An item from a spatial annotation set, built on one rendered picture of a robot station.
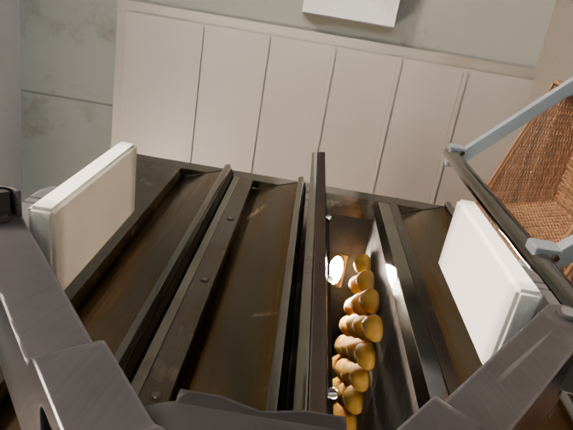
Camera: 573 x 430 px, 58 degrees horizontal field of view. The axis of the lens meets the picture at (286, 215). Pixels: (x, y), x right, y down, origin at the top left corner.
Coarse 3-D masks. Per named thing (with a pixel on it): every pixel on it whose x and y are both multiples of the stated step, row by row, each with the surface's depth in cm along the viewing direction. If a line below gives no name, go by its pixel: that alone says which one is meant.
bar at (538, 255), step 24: (552, 96) 105; (504, 120) 109; (528, 120) 107; (456, 144) 112; (480, 144) 110; (456, 168) 103; (480, 192) 88; (504, 216) 78; (528, 240) 68; (528, 264) 66; (552, 264) 63; (552, 288) 60
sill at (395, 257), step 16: (384, 208) 178; (384, 224) 165; (384, 240) 161; (400, 240) 156; (384, 256) 156; (400, 256) 146; (400, 272) 137; (400, 288) 130; (400, 304) 127; (416, 304) 123; (400, 320) 124; (416, 320) 117; (416, 336) 111; (416, 352) 107; (432, 352) 106; (416, 368) 105; (432, 368) 102; (416, 384) 103; (432, 384) 97
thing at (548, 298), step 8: (528, 272) 17; (536, 280) 17; (544, 288) 16; (544, 296) 16; (552, 296) 16; (544, 304) 15; (536, 312) 15; (568, 376) 14; (568, 384) 14; (568, 392) 14
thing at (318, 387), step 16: (320, 160) 168; (320, 176) 153; (320, 192) 141; (320, 208) 130; (320, 224) 121; (320, 240) 113; (320, 256) 106; (320, 272) 100; (320, 288) 94; (320, 304) 89; (320, 320) 85; (320, 336) 81; (320, 352) 77; (320, 368) 74; (320, 384) 71; (320, 400) 68
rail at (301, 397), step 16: (304, 256) 106; (304, 272) 100; (304, 288) 94; (304, 304) 90; (304, 320) 85; (304, 336) 81; (304, 352) 77; (304, 368) 74; (304, 384) 71; (304, 400) 68
